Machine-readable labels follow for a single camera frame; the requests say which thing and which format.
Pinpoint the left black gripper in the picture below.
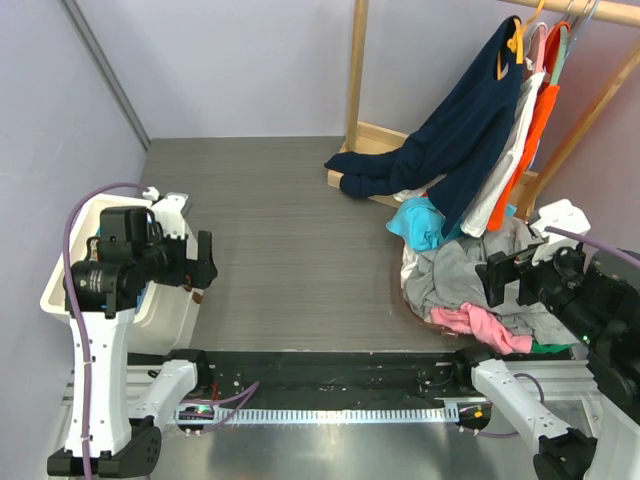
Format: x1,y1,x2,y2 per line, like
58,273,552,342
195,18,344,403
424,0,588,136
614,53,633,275
135,222,217,287

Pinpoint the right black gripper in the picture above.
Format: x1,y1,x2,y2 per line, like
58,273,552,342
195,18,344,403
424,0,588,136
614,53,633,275
475,230,608,342

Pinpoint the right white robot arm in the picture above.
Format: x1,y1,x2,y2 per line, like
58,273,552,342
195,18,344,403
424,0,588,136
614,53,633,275
451,246,639,479

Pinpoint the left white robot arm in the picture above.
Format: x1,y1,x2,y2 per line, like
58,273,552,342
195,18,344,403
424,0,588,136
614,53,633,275
47,206,218,479

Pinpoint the white hanging shirt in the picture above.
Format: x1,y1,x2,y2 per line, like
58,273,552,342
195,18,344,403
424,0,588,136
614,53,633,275
363,65,544,251

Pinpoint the pink shirt in pile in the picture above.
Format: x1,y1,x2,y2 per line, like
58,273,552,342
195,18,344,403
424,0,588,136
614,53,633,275
429,302,533,355

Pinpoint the turquoise shirt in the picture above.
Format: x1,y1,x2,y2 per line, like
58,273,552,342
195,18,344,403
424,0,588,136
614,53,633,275
386,196,466,252

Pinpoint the navy blue hanging shirt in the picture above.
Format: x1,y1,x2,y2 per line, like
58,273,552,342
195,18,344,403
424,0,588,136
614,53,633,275
325,16,524,236

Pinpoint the orange hanging shirt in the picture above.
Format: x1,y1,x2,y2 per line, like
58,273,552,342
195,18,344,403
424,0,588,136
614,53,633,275
485,21,570,231

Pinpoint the yellow hanger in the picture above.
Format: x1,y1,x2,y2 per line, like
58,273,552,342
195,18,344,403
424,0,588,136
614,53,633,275
506,0,546,65

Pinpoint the grey garment in pile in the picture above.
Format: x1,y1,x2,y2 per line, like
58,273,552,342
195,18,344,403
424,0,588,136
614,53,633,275
403,217,578,345

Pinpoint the white storage box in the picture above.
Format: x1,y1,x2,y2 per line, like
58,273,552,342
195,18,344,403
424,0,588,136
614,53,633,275
40,194,203,355

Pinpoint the green garment in pile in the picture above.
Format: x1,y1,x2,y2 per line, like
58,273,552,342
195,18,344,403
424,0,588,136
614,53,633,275
530,341,573,355

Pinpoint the wooden clothes rack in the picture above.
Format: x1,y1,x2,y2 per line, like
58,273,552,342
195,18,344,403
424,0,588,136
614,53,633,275
341,1,639,220

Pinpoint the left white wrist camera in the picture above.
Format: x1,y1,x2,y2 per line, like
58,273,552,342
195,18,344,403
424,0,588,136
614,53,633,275
142,187,189,240

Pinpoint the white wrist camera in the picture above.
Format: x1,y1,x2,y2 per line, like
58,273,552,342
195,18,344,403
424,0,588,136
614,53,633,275
528,199,591,266
142,187,189,240

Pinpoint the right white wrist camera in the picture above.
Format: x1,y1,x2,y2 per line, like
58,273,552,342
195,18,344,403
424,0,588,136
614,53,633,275
528,199,591,266

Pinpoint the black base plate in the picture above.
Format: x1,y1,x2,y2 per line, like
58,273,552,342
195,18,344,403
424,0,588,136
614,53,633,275
127,349,574,405

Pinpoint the white slotted cable duct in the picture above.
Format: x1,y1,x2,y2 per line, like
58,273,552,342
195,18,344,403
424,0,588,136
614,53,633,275
174,405,459,426

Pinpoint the grey wall trim strip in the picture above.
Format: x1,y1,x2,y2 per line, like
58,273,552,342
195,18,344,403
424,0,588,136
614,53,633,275
58,0,151,151

